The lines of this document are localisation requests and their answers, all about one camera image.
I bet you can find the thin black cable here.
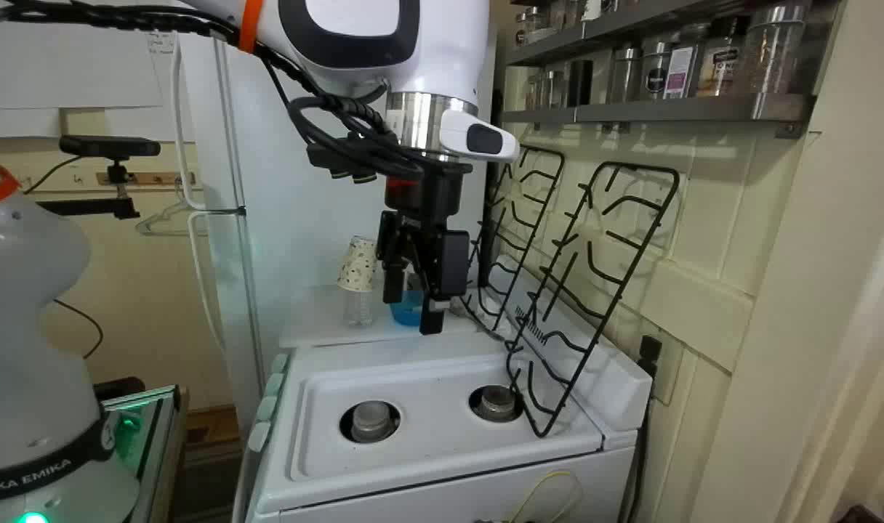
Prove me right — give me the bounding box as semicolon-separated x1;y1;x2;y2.
49;297;108;362

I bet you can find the clear plastic water bottle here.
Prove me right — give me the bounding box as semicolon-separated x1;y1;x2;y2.
345;287;384;330

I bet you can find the steel spice shelf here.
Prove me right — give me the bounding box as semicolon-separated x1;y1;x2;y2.
497;89;818;138
503;0;843;70

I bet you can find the white board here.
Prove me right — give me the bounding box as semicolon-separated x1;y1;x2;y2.
0;18;180;138

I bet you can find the orange cable strap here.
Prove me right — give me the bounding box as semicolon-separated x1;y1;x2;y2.
235;0;269;54

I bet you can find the black stove grate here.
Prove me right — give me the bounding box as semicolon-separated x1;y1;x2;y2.
503;160;683;441
459;141;571;343

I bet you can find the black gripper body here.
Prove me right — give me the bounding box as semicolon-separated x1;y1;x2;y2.
378;157;477;298

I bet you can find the black camera on stand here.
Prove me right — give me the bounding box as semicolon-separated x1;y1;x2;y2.
33;133;164;220

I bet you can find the white refrigerator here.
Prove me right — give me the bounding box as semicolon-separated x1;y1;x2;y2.
173;38;494;414

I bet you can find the black power cord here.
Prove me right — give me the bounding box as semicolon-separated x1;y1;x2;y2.
622;372;659;523

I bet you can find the wall outlet with black plug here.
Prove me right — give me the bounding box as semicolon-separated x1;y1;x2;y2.
637;329;688;407

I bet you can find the white gas stove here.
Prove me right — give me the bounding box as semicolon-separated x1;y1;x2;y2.
234;285;654;523

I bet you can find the white clothes hanger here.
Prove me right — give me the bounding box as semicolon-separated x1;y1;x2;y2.
135;185;219;240

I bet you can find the round stove burner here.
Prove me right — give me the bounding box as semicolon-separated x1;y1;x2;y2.
337;398;406;448
465;384;528;426

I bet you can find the large glass spice jar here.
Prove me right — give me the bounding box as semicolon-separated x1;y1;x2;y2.
747;0;813;96

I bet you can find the metal mug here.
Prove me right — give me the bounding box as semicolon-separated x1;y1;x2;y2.
513;3;550;45

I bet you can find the wooden wall rail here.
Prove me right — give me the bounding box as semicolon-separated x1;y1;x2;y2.
29;169;202;191

